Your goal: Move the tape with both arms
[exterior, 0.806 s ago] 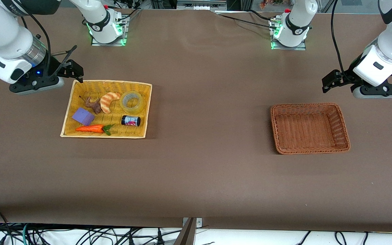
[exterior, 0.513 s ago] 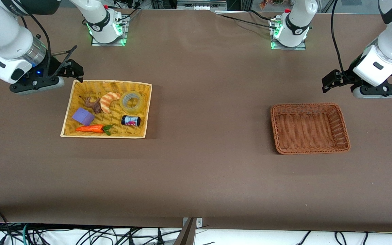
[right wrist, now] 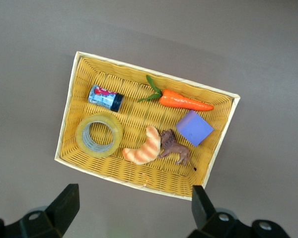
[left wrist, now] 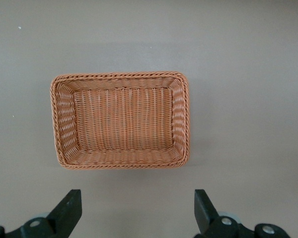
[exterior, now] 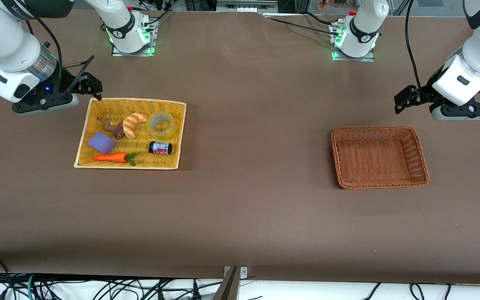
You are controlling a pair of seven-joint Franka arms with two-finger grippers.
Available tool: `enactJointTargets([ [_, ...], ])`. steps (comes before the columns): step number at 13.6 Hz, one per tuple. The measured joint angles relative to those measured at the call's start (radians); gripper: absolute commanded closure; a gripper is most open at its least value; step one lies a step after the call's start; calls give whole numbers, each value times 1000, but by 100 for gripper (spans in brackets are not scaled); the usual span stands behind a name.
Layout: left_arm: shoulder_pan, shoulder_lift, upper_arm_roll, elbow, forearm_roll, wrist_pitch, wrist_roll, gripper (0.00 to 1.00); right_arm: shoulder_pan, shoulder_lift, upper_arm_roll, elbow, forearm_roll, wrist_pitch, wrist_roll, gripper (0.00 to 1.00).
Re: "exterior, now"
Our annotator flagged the clear yellowish tape roll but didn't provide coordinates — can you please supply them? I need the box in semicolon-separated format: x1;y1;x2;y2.
147;111;178;140

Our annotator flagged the yellow wicker basket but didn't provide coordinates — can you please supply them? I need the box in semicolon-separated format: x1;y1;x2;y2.
74;98;187;170

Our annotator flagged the brown toy figure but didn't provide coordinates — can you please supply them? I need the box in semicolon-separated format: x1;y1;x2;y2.
97;117;126;140

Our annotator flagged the toy croissant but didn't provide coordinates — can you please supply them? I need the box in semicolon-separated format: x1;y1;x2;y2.
122;112;149;140

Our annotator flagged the purple block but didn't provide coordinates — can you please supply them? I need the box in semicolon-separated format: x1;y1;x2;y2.
88;132;117;155

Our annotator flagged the brown wicker basket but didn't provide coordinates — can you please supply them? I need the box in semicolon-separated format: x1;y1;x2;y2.
331;126;430;190

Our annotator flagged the orange toy carrot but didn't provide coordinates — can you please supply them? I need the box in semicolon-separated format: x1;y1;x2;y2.
92;152;138;167

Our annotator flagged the small black can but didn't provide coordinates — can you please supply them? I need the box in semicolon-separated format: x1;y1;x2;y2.
148;141;173;155

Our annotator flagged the brown table cover cloth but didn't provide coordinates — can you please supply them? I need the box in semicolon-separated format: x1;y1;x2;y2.
0;8;480;285

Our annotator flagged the grey slanted bar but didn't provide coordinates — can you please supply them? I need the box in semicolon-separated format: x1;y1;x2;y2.
212;267;241;300

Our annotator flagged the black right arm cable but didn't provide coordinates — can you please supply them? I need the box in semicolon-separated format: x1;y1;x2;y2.
22;10;95;95

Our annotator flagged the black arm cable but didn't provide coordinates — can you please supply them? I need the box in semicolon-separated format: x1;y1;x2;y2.
22;10;95;95
405;0;426;90

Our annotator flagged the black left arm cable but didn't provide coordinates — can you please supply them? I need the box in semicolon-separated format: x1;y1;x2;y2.
405;0;426;90

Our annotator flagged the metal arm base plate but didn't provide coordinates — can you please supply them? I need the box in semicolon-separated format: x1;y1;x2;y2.
111;19;158;57
330;21;376;62

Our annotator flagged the aluminium frame profile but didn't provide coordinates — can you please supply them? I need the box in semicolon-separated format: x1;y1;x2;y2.
216;0;279;13

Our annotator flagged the green cable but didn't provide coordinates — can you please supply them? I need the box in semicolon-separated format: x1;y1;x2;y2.
26;273;37;300

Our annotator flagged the metal table edge bracket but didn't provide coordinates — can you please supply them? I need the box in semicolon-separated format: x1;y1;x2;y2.
223;266;248;280

